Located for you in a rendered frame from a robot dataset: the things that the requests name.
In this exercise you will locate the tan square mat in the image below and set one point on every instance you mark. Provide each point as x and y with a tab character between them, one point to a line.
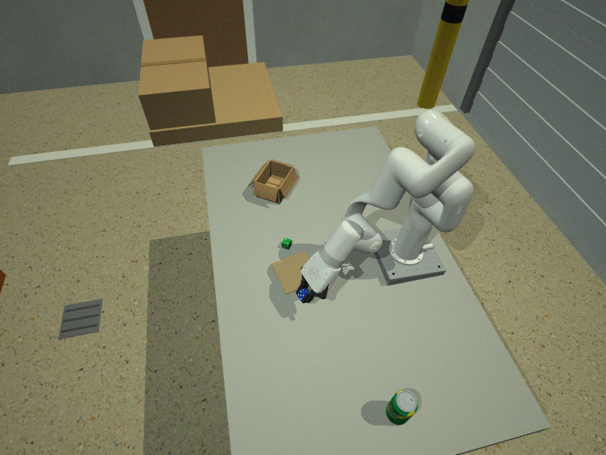
288	271

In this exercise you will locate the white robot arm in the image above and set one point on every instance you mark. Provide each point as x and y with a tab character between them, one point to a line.
439	193

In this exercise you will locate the brown cardboard box with flaps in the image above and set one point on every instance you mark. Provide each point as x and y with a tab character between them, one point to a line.
273	173

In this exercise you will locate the green drink can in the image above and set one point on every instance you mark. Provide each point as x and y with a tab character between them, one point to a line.
401	407

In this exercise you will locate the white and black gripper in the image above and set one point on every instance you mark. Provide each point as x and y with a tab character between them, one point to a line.
319	275

